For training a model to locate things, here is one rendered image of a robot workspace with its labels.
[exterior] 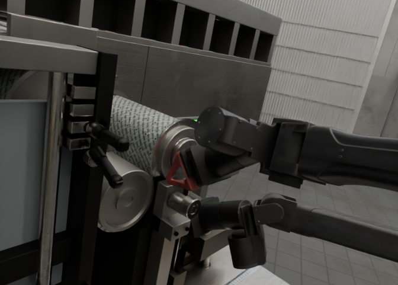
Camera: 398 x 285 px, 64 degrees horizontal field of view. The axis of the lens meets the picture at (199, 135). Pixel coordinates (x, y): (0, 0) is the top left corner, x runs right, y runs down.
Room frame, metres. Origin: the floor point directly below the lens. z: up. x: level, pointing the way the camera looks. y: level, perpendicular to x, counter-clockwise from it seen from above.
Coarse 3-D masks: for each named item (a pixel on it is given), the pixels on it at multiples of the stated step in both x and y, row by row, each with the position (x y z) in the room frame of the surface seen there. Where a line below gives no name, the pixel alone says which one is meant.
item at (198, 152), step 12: (192, 156) 0.47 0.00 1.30; (204, 156) 0.49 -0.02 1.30; (216, 156) 0.47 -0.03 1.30; (228, 156) 0.46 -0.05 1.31; (204, 168) 0.47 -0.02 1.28; (216, 168) 0.47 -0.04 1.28; (228, 168) 0.47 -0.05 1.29; (240, 168) 0.47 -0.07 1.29; (204, 180) 0.46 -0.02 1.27; (216, 180) 0.48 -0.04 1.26
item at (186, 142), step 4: (180, 140) 0.59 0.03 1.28; (184, 140) 0.59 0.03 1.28; (188, 140) 0.60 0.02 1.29; (192, 140) 0.61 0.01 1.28; (176, 144) 0.59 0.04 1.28; (180, 144) 0.58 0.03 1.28; (184, 144) 0.59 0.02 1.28; (188, 144) 0.60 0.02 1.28; (192, 144) 0.61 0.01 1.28; (196, 144) 0.62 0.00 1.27; (176, 148) 0.58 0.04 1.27; (180, 148) 0.58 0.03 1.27; (184, 148) 0.59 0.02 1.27; (172, 152) 0.58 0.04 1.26; (176, 152) 0.57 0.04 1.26; (172, 156) 0.57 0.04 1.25; (172, 160) 0.57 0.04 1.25; (180, 168) 0.59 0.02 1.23; (176, 172) 0.58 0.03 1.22; (180, 172) 0.59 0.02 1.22
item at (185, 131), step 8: (184, 128) 0.60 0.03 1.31; (176, 136) 0.58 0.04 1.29; (184, 136) 0.60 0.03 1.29; (192, 136) 0.62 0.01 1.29; (168, 144) 0.57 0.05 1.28; (160, 152) 0.57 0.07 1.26; (168, 152) 0.57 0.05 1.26; (160, 160) 0.56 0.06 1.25; (168, 160) 0.57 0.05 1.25; (160, 168) 0.57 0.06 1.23; (168, 168) 0.58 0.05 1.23; (176, 176) 0.60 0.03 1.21; (184, 176) 0.62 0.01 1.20
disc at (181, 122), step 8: (176, 120) 0.60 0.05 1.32; (184, 120) 0.61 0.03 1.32; (192, 120) 0.63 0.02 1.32; (168, 128) 0.58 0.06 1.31; (176, 128) 0.59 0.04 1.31; (192, 128) 0.63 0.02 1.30; (160, 136) 0.56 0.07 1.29; (168, 136) 0.58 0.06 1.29; (160, 144) 0.56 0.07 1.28; (152, 152) 0.56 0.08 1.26; (152, 160) 0.55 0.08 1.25; (152, 168) 0.56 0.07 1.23; (160, 176) 0.58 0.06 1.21
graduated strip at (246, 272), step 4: (252, 268) 0.78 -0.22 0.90; (256, 268) 0.78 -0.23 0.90; (244, 272) 0.75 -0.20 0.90; (248, 272) 0.76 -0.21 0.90; (252, 272) 0.76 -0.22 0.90; (236, 276) 0.73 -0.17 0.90; (240, 276) 0.73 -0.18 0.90; (244, 276) 0.74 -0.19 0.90; (232, 280) 0.71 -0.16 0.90; (236, 280) 0.71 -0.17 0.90; (240, 280) 0.72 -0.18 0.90; (224, 284) 0.69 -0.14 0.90; (228, 284) 0.69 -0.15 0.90; (232, 284) 0.69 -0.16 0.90; (236, 284) 0.70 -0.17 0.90
